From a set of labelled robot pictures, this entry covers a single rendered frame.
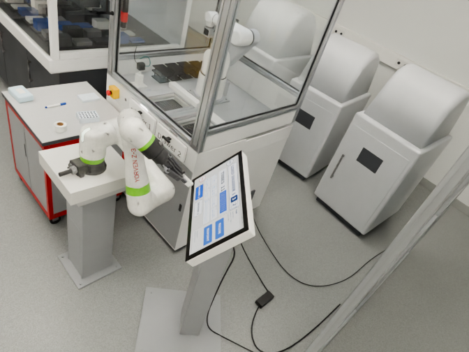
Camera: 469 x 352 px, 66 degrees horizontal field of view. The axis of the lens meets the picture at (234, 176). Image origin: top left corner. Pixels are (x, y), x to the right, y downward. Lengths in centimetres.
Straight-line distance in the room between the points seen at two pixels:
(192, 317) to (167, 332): 23
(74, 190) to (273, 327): 155
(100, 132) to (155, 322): 119
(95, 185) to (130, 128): 53
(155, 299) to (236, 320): 55
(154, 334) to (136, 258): 59
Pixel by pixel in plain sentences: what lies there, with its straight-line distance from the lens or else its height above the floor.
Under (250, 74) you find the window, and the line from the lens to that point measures 207.
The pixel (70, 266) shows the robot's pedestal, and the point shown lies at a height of 2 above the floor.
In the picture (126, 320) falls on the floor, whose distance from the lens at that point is 245.
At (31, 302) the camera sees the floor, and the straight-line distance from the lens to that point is 255.
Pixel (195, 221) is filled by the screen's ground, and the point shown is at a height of 100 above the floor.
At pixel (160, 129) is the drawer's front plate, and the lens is 230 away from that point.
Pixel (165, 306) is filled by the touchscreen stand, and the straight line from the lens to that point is 246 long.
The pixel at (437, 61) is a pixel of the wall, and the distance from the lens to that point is 464.
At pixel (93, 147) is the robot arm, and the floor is 101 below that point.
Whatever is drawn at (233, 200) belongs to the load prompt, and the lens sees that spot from 152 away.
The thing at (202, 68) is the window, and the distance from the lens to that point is 195.
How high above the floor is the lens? 214
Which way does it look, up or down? 37 degrees down
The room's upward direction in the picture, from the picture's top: 18 degrees clockwise
